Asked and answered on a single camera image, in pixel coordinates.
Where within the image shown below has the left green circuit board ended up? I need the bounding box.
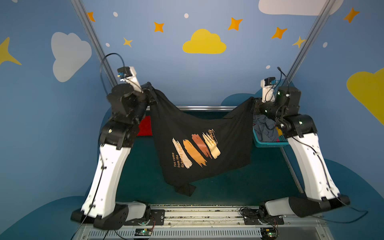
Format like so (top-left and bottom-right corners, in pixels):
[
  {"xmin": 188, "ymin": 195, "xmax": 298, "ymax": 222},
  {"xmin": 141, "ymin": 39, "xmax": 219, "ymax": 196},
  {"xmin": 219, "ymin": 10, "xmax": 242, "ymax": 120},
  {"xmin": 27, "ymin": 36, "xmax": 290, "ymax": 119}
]
[{"xmin": 134, "ymin": 229, "xmax": 153, "ymax": 237}]

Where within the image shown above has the grey t shirt in basket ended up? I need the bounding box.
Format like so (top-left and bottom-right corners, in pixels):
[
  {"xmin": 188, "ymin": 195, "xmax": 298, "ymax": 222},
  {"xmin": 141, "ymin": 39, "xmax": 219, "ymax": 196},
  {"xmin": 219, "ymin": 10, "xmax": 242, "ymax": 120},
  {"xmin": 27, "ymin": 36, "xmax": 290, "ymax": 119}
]
[{"xmin": 253, "ymin": 115, "xmax": 280, "ymax": 143}]

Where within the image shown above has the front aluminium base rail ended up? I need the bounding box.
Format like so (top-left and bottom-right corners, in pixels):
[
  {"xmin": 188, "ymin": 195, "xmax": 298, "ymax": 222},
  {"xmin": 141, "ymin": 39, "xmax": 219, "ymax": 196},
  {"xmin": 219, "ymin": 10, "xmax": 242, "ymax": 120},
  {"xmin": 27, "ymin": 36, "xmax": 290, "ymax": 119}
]
[{"xmin": 74, "ymin": 205, "xmax": 334, "ymax": 240}]

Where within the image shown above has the yellow garment in basket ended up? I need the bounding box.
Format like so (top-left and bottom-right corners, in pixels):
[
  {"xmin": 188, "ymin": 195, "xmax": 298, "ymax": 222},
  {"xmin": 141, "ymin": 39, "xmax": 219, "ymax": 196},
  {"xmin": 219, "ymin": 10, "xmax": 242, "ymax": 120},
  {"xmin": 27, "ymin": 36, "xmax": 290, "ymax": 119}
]
[{"xmin": 276, "ymin": 127, "xmax": 284, "ymax": 137}]

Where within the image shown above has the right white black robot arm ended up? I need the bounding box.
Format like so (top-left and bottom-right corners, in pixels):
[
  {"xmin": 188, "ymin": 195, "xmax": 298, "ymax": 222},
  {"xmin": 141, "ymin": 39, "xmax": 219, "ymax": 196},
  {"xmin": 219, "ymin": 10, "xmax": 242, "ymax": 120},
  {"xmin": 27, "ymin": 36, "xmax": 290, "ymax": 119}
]
[{"xmin": 258, "ymin": 86, "xmax": 351, "ymax": 218}]

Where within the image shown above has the right green circuit board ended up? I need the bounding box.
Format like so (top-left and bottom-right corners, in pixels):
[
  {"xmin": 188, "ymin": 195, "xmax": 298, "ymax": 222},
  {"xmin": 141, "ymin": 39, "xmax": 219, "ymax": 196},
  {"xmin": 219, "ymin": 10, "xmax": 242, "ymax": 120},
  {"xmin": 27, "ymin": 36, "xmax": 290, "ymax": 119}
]
[{"xmin": 261, "ymin": 228, "xmax": 279, "ymax": 240}]

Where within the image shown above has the red folded t shirt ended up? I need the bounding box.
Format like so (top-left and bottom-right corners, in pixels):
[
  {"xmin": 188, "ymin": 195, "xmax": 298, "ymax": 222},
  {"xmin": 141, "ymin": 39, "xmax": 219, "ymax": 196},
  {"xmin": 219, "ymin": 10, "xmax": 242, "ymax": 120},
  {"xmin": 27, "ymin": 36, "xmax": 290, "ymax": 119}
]
[{"xmin": 138, "ymin": 116, "xmax": 153, "ymax": 137}]

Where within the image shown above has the right aluminium corner post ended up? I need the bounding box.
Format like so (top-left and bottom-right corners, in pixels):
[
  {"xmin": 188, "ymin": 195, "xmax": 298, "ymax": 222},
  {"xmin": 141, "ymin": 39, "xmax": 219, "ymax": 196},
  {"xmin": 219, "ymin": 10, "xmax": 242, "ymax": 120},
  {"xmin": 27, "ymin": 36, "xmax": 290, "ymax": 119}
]
[{"xmin": 286, "ymin": 0, "xmax": 336, "ymax": 86}]

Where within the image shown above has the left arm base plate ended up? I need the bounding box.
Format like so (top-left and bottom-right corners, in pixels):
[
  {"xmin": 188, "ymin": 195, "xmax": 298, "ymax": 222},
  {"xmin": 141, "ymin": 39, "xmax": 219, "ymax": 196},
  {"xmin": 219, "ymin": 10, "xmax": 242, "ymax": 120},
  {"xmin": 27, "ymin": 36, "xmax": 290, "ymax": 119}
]
[{"xmin": 124, "ymin": 209, "xmax": 166, "ymax": 226}]

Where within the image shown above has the horizontal aluminium frame rail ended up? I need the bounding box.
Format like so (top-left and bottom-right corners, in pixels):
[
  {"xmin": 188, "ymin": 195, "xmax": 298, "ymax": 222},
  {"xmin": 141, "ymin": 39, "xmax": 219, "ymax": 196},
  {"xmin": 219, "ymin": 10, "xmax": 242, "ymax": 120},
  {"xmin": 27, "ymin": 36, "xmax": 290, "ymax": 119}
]
[{"xmin": 163, "ymin": 105, "xmax": 238, "ymax": 112}]

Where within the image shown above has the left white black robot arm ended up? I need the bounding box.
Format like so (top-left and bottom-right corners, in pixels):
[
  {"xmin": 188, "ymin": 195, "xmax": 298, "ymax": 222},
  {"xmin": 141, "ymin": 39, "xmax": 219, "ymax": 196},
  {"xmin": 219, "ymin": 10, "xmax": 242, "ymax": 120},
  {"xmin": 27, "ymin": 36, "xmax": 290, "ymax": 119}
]
[{"xmin": 71, "ymin": 83, "xmax": 157, "ymax": 230}]

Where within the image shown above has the left aluminium corner post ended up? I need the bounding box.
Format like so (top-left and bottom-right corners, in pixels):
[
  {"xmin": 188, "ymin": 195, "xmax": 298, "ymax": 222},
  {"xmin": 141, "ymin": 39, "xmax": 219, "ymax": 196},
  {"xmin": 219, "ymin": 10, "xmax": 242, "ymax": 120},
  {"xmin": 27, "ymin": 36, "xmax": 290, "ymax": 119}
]
[{"xmin": 71, "ymin": 0, "xmax": 118, "ymax": 87}]

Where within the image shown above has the aluminium corner post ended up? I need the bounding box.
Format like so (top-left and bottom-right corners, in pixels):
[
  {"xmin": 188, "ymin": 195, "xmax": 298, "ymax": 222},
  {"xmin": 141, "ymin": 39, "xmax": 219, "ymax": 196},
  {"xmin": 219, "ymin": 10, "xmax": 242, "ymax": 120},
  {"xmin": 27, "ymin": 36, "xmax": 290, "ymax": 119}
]
[
  {"xmin": 286, "ymin": 0, "xmax": 336, "ymax": 86},
  {"xmin": 71, "ymin": 0, "xmax": 118, "ymax": 87}
]

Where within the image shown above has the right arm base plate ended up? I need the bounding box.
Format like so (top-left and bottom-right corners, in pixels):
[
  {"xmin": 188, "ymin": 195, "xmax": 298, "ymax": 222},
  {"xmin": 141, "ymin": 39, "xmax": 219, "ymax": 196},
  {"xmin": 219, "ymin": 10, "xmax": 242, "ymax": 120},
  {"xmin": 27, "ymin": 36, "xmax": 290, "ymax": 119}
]
[{"xmin": 239, "ymin": 208, "xmax": 284, "ymax": 227}]

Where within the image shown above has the right side floor rail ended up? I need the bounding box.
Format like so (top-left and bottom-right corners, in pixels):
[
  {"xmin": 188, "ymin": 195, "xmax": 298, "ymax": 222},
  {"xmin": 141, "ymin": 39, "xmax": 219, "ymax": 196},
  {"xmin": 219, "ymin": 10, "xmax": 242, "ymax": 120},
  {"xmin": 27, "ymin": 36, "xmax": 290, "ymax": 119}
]
[{"xmin": 280, "ymin": 146, "xmax": 305, "ymax": 194}]

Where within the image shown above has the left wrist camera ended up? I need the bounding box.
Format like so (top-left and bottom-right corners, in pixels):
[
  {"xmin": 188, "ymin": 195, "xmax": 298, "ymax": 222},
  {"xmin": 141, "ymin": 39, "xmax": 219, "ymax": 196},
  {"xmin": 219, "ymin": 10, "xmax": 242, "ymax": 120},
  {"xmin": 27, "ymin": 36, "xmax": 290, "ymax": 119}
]
[{"xmin": 118, "ymin": 67, "xmax": 143, "ymax": 93}]

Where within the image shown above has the teal plastic basket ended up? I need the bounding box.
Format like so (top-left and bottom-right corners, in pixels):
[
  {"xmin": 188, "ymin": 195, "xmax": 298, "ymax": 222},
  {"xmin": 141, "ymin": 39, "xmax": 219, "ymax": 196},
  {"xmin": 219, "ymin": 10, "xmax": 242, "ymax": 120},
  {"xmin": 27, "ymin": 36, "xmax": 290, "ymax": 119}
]
[{"xmin": 252, "ymin": 127, "xmax": 290, "ymax": 148}]

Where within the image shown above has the green circuit board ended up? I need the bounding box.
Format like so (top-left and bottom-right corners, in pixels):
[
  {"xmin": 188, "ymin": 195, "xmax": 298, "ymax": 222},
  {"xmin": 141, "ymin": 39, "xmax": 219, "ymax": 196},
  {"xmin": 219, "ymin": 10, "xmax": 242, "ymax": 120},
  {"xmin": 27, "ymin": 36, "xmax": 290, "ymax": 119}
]
[
  {"xmin": 134, "ymin": 229, "xmax": 153, "ymax": 237},
  {"xmin": 261, "ymin": 228, "xmax": 279, "ymax": 240}
]

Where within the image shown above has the black printed t shirt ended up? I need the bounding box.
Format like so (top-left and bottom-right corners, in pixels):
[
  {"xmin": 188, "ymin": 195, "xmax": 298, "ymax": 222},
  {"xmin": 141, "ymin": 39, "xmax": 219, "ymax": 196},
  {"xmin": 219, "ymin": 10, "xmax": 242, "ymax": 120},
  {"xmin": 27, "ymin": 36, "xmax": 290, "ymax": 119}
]
[{"xmin": 150, "ymin": 90, "xmax": 255, "ymax": 197}]

